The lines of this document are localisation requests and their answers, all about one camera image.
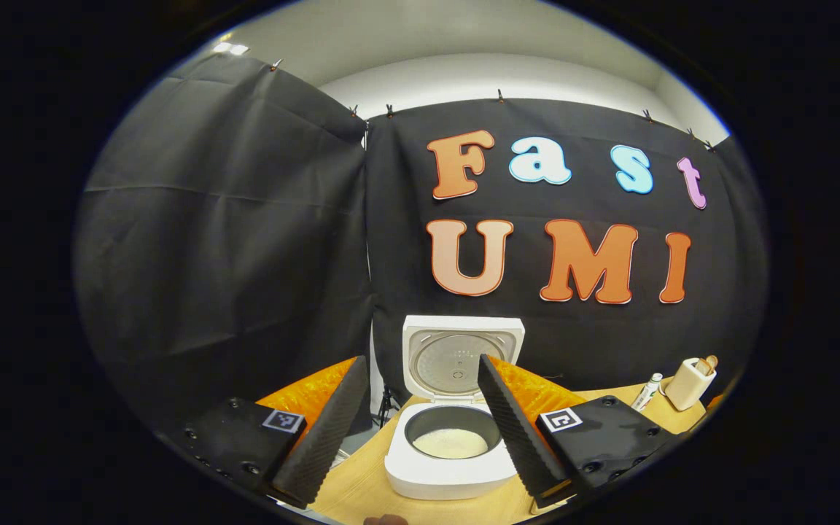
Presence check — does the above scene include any white rice cooker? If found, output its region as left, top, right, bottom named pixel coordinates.
left=384, top=315, right=526, bottom=501

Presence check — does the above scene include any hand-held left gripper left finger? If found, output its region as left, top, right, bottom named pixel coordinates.
left=161, top=355, right=370, bottom=510

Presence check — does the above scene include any white drink bottle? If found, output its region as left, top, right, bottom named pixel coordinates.
left=631, top=373, right=663, bottom=411

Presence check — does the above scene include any white rice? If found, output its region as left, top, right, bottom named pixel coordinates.
left=413, top=428, right=490, bottom=460

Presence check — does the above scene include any cream toaster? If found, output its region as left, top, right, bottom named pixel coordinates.
left=664, top=357, right=718, bottom=411

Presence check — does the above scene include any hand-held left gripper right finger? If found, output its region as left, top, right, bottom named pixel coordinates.
left=477, top=354, right=683, bottom=510

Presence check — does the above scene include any black backdrop cloth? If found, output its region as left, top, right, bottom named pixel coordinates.
left=74, top=55, right=769, bottom=438

